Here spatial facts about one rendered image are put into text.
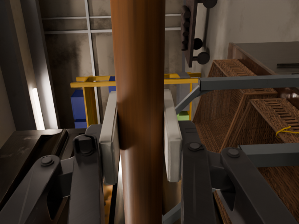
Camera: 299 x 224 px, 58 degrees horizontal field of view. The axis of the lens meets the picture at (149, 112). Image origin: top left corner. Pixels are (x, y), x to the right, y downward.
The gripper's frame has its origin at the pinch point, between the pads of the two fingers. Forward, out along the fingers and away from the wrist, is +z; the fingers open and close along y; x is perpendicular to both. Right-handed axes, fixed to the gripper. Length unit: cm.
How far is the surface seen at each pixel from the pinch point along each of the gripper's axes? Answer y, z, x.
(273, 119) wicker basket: 47, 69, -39
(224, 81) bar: 33, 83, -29
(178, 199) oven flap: 16, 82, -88
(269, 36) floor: 118, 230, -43
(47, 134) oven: -67, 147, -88
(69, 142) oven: -49, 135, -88
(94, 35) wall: -117, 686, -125
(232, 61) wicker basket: 55, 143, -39
